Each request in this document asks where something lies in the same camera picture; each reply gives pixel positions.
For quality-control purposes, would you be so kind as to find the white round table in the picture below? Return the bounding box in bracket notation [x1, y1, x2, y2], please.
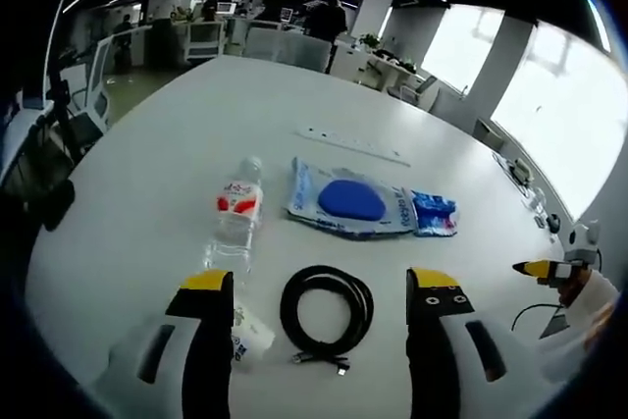
[24, 55, 566, 419]

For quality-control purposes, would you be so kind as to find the black tripod stand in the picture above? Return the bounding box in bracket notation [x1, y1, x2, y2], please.
[46, 68, 85, 166]

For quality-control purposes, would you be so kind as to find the large office window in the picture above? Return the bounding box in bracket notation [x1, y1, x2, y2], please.
[421, 4, 506, 94]
[490, 21, 628, 222]

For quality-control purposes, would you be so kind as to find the person's right hand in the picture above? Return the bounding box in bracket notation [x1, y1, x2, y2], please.
[558, 264, 590, 310]

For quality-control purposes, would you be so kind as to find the blue wrist pad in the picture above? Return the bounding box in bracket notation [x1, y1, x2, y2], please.
[284, 157, 418, 239]

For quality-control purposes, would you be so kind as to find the white paper cup green print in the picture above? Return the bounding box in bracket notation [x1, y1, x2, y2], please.
[230, 304, 277, 364]

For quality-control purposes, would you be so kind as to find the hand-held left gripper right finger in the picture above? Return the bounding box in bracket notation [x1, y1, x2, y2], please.
[405, 267, 550, 419]

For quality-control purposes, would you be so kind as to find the blue plastic packet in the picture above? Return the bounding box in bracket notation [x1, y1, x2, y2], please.
[409, 187, 460, 238]

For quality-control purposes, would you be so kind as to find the grey office chair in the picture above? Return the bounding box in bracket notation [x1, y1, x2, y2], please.
[401, 76, 441, 112]

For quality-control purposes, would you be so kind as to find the white power strip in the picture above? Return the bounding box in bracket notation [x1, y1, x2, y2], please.
[295, 126, 411, 168]

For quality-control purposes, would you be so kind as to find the white desk cabinet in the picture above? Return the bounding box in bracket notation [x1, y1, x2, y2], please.
[184, 21, 228, 65]

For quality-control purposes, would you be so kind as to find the grey desk partition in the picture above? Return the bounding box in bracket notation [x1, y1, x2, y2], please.
[244, 26, 333, 72]

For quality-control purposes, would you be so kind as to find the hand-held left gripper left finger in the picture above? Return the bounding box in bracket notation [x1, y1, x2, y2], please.
[92, 270, 236, 419]

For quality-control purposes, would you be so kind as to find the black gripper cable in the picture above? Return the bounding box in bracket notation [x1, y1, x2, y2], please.
[512, 302, 565, 335]

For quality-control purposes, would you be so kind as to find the white background desk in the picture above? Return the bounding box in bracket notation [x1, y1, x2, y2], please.
[367, 48, 424, 92]

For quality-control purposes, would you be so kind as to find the clear plastic water bottle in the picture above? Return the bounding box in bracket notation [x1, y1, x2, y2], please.
[202, 156, 267, 288]

